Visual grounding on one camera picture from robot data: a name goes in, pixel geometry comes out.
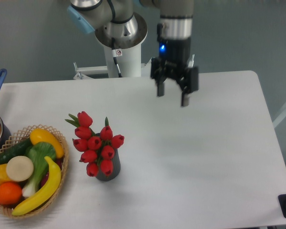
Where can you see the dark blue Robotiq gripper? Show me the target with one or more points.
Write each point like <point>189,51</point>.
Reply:
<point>172,63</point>

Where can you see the red tulip bouquet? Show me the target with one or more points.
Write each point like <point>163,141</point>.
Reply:
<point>88,141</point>

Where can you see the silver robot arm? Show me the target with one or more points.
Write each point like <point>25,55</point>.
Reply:
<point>121,31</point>

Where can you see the dark grey ribbed vase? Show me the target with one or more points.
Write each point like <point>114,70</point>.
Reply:
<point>109,166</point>

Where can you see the yellow squash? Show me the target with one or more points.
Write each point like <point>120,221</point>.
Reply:
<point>42,135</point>

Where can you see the yellow banana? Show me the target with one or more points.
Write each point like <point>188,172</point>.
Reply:
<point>42,195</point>

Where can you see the green bok choy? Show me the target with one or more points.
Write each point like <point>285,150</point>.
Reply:
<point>36,154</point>

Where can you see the woven wicker basket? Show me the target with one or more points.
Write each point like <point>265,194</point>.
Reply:
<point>22,135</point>

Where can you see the beige round radish slice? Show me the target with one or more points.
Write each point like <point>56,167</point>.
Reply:
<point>19,168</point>

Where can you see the green cucumber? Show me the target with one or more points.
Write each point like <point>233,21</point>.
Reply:
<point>18,149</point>

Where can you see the orange fruit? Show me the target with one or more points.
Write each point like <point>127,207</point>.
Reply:
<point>10,193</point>

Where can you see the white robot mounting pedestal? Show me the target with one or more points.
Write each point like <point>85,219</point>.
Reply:
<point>128,61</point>

